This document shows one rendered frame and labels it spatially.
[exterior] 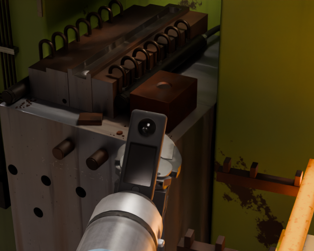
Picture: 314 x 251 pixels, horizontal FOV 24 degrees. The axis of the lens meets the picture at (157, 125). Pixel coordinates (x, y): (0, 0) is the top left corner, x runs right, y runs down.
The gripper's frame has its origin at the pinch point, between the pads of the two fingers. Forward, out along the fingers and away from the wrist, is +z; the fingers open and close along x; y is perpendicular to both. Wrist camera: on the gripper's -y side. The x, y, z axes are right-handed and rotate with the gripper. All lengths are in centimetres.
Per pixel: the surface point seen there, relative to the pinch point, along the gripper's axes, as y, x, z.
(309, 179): 7.2, 24.1, 7.6
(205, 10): 5, -2, 74
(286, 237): 8.2, 21.0, -8.0
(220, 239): 9.5, 11.9, -9.9
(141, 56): 5.6, -10.3, 40.4
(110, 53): 7.0, -17.2, 42.1
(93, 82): 7.8, -17.0, 28.5
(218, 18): 6, 2, 73
